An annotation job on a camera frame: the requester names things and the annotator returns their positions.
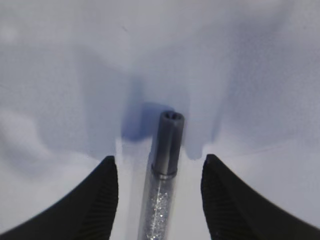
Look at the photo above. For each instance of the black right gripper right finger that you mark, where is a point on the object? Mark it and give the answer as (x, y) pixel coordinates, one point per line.
(234, 211)

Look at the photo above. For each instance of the blue glitter pen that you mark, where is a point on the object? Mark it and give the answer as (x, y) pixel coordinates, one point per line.
(160, 181)

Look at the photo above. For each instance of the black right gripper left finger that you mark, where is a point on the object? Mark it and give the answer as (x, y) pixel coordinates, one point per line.
(86, 213)

